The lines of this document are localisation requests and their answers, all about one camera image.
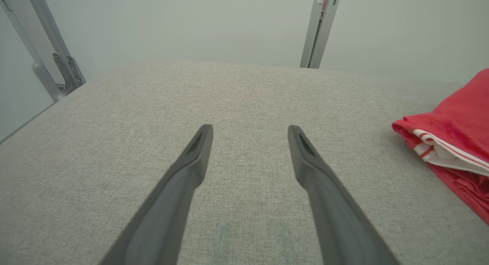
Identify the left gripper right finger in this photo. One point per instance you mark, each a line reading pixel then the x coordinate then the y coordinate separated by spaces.
pixel 340 226

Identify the grey partition post pair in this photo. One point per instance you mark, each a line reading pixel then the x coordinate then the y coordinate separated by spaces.
pixel 319 28

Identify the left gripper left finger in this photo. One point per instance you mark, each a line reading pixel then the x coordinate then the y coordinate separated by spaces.
pixel 164 219

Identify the grey metal folding frame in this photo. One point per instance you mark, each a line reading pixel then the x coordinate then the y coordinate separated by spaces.
pixel 45 16

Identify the red garment with white trim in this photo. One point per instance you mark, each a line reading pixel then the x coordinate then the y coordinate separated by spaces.
pixel 462 112

